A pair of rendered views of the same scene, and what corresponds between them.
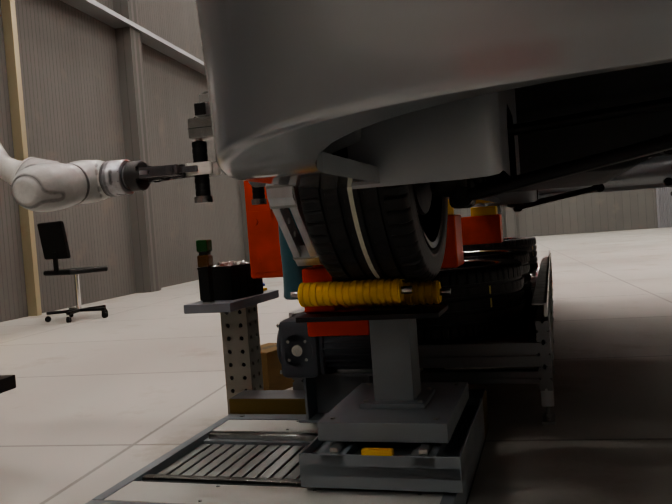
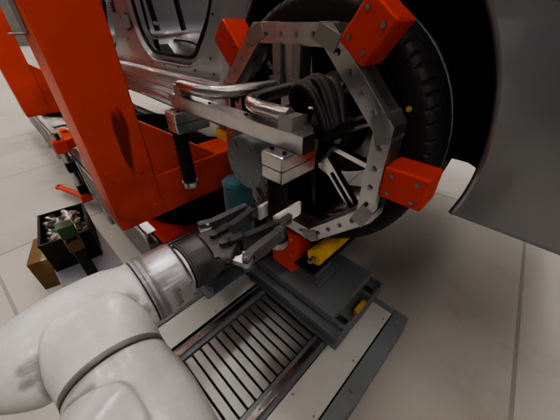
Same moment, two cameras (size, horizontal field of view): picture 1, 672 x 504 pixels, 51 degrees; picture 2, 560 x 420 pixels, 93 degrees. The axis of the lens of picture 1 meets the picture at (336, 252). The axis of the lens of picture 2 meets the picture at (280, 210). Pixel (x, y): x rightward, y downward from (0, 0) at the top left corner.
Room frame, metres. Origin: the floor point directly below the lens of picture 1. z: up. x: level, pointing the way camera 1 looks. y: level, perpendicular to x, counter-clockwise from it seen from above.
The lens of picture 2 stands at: (1.53, 0.67, 1.12)
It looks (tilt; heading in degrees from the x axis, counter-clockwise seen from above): 36 degrees down; 297
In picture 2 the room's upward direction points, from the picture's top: straight up
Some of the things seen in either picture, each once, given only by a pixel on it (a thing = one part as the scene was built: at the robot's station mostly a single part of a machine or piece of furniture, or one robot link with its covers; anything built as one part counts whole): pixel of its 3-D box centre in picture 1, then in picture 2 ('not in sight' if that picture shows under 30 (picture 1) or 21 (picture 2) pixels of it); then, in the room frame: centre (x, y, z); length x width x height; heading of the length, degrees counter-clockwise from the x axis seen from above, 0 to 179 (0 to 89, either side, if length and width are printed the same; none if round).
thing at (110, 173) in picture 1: (120, 177); (164, 278); (1.78, 0.52, 0.83); 0.09 x 0.06 x 0.09; 163
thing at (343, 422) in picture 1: (395, 362); (316, 251); (1.76, -0.13, 0.32); 0.40 x 0.30 x 0.28; 163
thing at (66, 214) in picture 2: (231, 278); (69, 233); (2.51, 0.38, 0.51); 0.20 x 0.14 x 0.13; 154
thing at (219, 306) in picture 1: (234, 300); (78, 247); (2.52, 0.37, 0.44); 0.43 x 0.17 x 0.03; 163
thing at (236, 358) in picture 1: (243, 362); not in sight; (2.55, 0.36, 0.21); 0.10 x 0.10 x 0.42; 73
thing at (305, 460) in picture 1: (401, 437); (312, 280); (1.76, -0.13, 0.13); 0.50 x 0.36 x 0.10; 163
